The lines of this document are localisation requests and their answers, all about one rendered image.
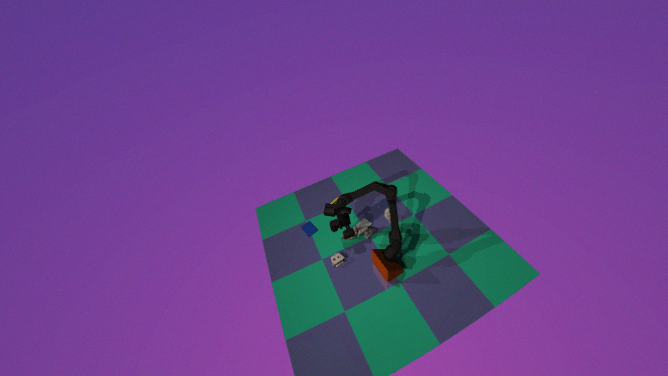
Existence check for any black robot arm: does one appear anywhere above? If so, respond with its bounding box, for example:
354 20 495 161
323 181 402 262

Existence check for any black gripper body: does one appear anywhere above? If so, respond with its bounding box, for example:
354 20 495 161
339 217 356 239

